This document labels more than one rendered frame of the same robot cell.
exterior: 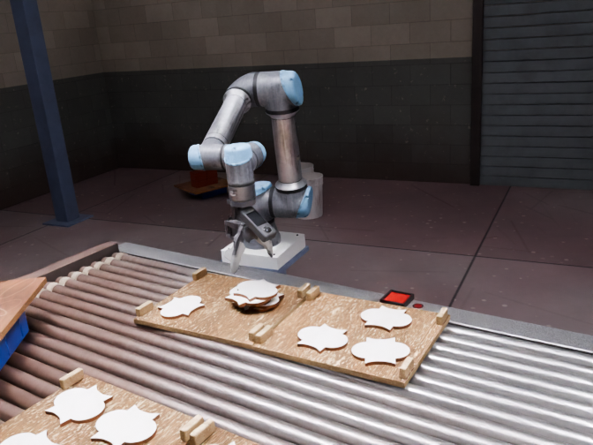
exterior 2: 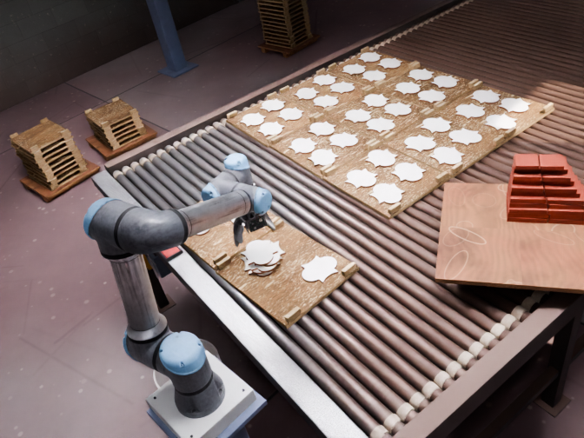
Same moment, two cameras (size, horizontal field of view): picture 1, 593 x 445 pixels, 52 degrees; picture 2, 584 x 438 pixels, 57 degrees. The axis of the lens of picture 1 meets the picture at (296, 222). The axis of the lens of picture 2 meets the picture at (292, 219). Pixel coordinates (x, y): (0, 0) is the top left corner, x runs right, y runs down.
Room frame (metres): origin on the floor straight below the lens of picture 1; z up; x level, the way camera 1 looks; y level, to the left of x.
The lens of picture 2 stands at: (2.91, 0.91, 2.30)
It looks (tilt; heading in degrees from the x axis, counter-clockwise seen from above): 38 degrees down; 206
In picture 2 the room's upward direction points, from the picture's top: 12 degrees counter-clockwise
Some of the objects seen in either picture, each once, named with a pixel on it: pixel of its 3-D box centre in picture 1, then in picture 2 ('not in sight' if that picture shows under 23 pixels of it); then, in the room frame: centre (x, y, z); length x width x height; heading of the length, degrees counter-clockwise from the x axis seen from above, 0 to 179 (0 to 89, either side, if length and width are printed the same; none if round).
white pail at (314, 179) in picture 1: (307, 195); not in sight; (5.31, -0.12, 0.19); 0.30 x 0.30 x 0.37
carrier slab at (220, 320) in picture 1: (226, 305); (285, 269); (1.64, 0.23, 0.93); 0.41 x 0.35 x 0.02; 60
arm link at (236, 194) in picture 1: (241, 192); not in sight; (1.63, 0.15, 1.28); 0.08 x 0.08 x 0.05
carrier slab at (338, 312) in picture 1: (354, 332); (221, 223); (1.42, -0.13, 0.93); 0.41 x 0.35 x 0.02; 59
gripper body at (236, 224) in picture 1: (243, 219); (249, 211); (1.64, 0.15, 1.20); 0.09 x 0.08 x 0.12; 44
